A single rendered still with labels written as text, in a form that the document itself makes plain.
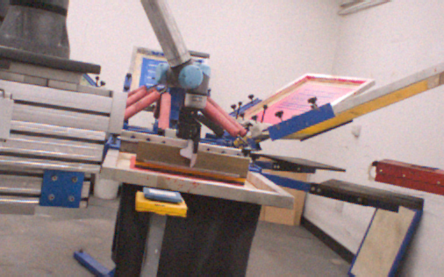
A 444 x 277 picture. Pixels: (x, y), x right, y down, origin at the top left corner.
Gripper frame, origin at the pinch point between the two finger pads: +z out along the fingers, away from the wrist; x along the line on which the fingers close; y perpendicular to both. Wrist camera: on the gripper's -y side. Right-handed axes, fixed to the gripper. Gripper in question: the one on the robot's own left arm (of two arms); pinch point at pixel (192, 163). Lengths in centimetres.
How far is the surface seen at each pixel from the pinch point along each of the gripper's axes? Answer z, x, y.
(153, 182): 3.1, 36.1, 15.3
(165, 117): -12, -76, 7
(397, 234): 56, -195, -188
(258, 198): 3.9, 36.1, -16.5
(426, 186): 0, -23, -103
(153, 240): 15, 55, 14
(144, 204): 5, 60, 18
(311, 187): 12, -65, -69
